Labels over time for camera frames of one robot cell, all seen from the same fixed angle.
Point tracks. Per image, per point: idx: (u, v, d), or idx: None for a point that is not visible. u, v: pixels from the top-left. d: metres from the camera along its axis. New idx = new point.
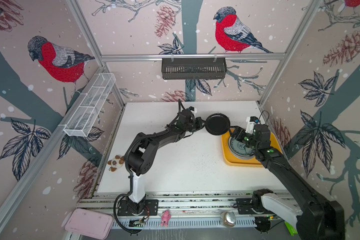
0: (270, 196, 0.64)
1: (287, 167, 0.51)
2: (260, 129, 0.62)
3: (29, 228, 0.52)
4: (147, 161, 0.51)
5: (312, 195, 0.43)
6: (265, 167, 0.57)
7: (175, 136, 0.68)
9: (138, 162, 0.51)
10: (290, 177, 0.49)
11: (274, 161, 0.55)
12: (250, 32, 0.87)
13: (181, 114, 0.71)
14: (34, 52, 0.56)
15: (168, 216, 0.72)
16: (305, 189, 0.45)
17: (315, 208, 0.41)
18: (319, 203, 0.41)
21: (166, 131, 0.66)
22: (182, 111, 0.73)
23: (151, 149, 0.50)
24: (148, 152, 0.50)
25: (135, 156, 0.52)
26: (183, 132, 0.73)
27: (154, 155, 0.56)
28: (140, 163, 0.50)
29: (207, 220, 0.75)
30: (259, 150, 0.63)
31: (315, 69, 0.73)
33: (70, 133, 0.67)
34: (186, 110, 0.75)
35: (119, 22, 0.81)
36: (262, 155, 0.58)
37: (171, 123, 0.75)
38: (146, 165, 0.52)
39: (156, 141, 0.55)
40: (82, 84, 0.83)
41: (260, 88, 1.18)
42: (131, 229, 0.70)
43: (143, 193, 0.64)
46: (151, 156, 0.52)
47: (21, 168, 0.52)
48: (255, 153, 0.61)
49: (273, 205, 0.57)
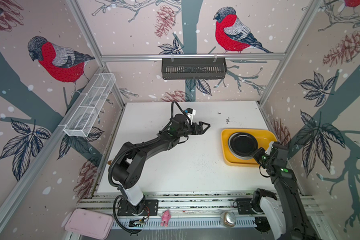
0: (269, 201, 0.63)
1: (293, 191, 0.51)
2: (277, 145, 0.64)
3: (29, 228, 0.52)
4: (133, 174, 0.46)
5: (303, 224, 0.43)
6: (273, 182, 0.56)
7: (167, 143, 0.63)
9: (123, 175, 0.46)
10: (289, 199, 0.48)
11: (283, 180, 0.54)
12: (250, 32, 0.87)
13: (174, 120, 0.66)
14: (34, 52, 0.56)
15: (168, 216, 0.72)
16: (298, 215, 0.45)
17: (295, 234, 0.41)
18: (304, 232, 0.41)
21: (158, 139, 0.61)
22: (176, 117, 0.68)
23: (137, 162, 0.46)
24: (134, 164, 0.46)
25: (120, 168, 0.48)
26: (176, 139, 0.68)
27: (141, 167, 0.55)
28: (125, 177, 0.45)
29: (206, 220, 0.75)
30: (272, 166, 0.62)
31: (315, 69, 0.73)
33: (70, 133, 0.67)
34: (179, 115, 0.69)
35: (119, 22, 0.81)
36: (274, 170, 0.57)
37: (164, 129, 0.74)
38: (132, 178, 0.47)
39: (143, 152, 0.50)
40: (82, 84, 0.83)
41: (260, 88, 1.18)
42: (131, 229, 0.70)
43: (140, 196, 0.64)
46: (137, 169, 0.47)
47: (21, 168, 0.52)
48: (266, 167, 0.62)
49: (267, 210, 0.58)
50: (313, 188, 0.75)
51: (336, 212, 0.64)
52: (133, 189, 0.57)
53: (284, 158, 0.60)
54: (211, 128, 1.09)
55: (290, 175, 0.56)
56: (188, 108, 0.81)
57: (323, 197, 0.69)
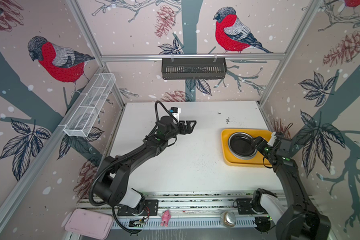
0: (269, 196, 0.65)
1: (294, 175, 0.53)
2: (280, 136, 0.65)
3: (29, 228, 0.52)
4: (117, 191, 0.43)
5: (304, 202, 0.44)
6: (275, 171, 0.58)
7: (155, 149, 0.60)
9: (106, 192, 0.42)
10: (291, 181, 0.50)
11: (285, 167, 0.56)
12: (250, 32, 0.87)
13: (161, 123, 0.62)
14: (34, 52, 0.56)
15: (168, 216, 0.72)
16: (299, 194, 0.46)
17: (297, 208, 0.42)
18: (305, 208, 0.42)
21: (143, 147, 0.57)
22: (161, 120, 0.63)
23: (120, 177, 0.42)
24: (117, 180, 0.42)
25: (103, 186, 0.44)
26: (164, 143, 0.65)
27: (125, 182, 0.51)
28: (109, 194, 0.42)
29: (207, 220, 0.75)
30: (275, 155, 0.63)
31: (315, 69, 0.73)
33: (70, 133, 0.67)
34: (165, 117, 0.65)
35: (119, 22, 0.81)
36: (275, 159, 0.60)
37: (151, 134, 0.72)
38: (118, 195, 0.44)
39: (126, 167, 0.46)
40: (82, 84, 0.83)
41: (260, 88, 1.18)
42: (131, 229, 0.70)
43: (138, 198, 0.64)
46: (121, 185, 0.44)
47: (21, 168, 0.52)
48: (269, 157, 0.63)
49: (267, 205, 0.59)
50: (313, 188, 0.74)
51: (336, 212, 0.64)
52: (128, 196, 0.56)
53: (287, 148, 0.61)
54: (211, 128, 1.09)
55: (292, 164, 0.57)
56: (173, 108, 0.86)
57: (323, 197, 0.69)
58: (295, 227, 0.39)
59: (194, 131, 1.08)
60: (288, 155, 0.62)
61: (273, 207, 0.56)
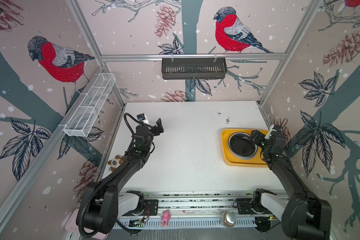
0: (269, 194, 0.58)
1: (289, 168, 0.56)
2: (276, 133, 0.66)
3: (29, 228, 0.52)
4: (109, 215, 0.42)
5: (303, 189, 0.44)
6: (269, 168, 0.61)
7: (138, 163, 0.59)
9: (97, 219, 0.39)
10: (287, 173, 0.53)
11: (279, 162, 0.59)
12: (250, 32, 0.87)
13: (137, 135, 0.61)
14: (34, 52, 0.56)
15: (168, 216, 0.72)
16: (297, 183, 0.48)
17: (299, 196, 0.43)
18: (306, 196, 0.44)
21: (127, 162, 0.56)
22: (137, 131, 0.62)
23: (110, 199, 0.41)
24: (106, 204, 0.40)
25: (92, 214, 0.41)
26: (146, 153, 0.65)
27: (116, 203, 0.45)
28: (100, 221, 0.39)
29: (207, 220, 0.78)
30: (268, 153, 0.66)
31: (315, 69, 0.73)
33: (70, 133, 0.67)
34: (140, 128, 0.64)
35: (119, 22, 0.81)
36: (269, 157, 0.63)
37: (129, 148, 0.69)
38: (110, 218, 0.42)
39: (113, 187, 0.44)
40: (82, 84, 0.83)
41: (260, 88, 1.18)
42: (131, 229, 0.70)
43: (135, 199, 0.64)
46: (112, 208, 0.42)
47: (21, 168, 0.52)
48: (263, 154, 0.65)
49: (269, 202, 0.58)
50: (313, 188, 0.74)
51: (336, 212, 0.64)
52: (125, 204, 0.56)
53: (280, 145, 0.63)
54: (211, 128, 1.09)
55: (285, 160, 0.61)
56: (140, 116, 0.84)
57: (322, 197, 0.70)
58: (300, 216, 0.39)
59: (194, 131, 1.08)
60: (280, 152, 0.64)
61: (275, 202, 0.57)
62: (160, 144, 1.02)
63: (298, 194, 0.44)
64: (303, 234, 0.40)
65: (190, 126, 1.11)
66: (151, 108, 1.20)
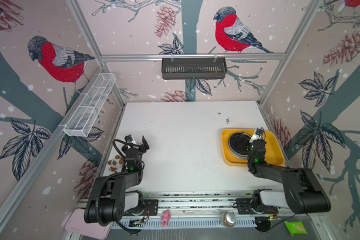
0: (265, 191, 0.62)
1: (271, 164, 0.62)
2: (258, 146, 0.69)
3: (29, 228, 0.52)
4: (120, 200, 0.45)
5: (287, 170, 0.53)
6: (259, 177, 0.65)
7: (135, 179, 0.65)
9: (108, 209, 0.41)
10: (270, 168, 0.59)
11: (261, 167, 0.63)
12: (250, 32, 0.87)
13: (128, 158, 0.65)
14: (34, 52, 0.56)
15: (168, 216, 0.72)
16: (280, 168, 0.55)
17: (289, 173, 0.50)
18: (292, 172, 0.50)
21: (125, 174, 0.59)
22: (127, 153, 0.67)
23: (120, 184, 0.46)
24: (117, 190, 0.44)
25: (103, 203, 0.42)
26: (140, 171, 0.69)
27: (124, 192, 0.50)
28: (111, 209, 0.41)
29: (207, 220, 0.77)
30: (252, 164, 0.72)
31: (315, 69, 0.73)
33: (70, 133, 0.67)
34: (130, 149, 0.68)
35: (119, 22, 0.81)
36: (254, 168, 0.68)
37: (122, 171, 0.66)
38: (120, 206, 0.45)
39: (120, 178, 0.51)
40: (82, 84, 0.83)
41: (260, 88, 1.18)
42: (131, 229, 0.70)
43: (136, 195, 0.65)
46: (122, 194, 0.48)
47: (21, 168, 0.52)
48: (248, 168, 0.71)
49: (269, 198, 0.58)
50: None
51: (336, 212, 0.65)
52: (127, 200, 0.58)
53: (261, 156, 0.67)
54: (211, 128, 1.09)
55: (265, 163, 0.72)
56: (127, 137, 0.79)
57: None
58: (298, 187, 0.48)
59: (194, 131, 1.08)
60: (261, 160, 0.69)
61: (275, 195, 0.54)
62: (160, 144, 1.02)
63: (288, 171, 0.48)
64: (310, 205, 0.42)
65: (190, 126, 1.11)
66: (152, 108, 1.20)
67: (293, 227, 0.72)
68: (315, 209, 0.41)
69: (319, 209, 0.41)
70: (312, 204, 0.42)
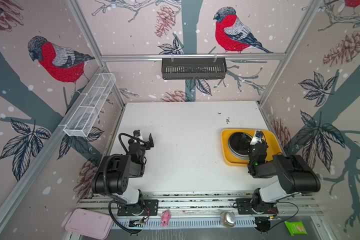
0: (264, 189, 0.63)
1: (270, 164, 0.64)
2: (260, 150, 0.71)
3: (29, 228, 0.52)
4: (125, 175, 0.50)
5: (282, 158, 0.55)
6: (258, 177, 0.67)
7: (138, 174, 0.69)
9: (114, 181, 0.45)
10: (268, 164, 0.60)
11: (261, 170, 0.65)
12: (250, 32, 0.87)
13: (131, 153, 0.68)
14: (34, 52, 0.56)
15: (168, 216, 0.72)
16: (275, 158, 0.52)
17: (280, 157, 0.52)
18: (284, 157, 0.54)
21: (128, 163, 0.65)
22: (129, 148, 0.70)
23: (125, 162, 0.50)
24: (123, 166, 0.49)
25: (109, 177, 0.46)
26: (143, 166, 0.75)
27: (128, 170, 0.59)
28: (117, 182, 0.45)
29: (207, 220, 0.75)
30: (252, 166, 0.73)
31: (315, 69, 0.73)
33: (70, 133, 0.67)
34: (133, 144, 0.72)
35: (119, 22, 0.81)
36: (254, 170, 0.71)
37: None
38: (124, 180, 0.49)
39: (125, 157, 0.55)
40: (82, 84, 0.83)
41: (260, 88, 1.18)
42: (131, 229, 0.70)
43: (137, 193, 0.66)
46: (126, 170, 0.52)
47: (21, 168, 0.52)
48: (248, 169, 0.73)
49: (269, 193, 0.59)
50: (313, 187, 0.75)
51: (336, 212, 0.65)
52: (128, 191, 0.58)
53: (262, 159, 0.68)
54: (211, 128, 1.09)
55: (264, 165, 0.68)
56: (136, 131, 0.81)
57: (323, 197, 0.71)
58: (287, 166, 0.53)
59: (194, 131, 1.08)
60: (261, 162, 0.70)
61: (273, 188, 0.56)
62: (160, 144, 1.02)
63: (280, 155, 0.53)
64: (299, 181, 0.45)
65: (190, 126, 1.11)
66: (152, 109, 1.20)
67: (294, 227, 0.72)
68: (304, 186, 0.44)
69: (309, 187, 0.44)
70: (301, 181, 0.45)
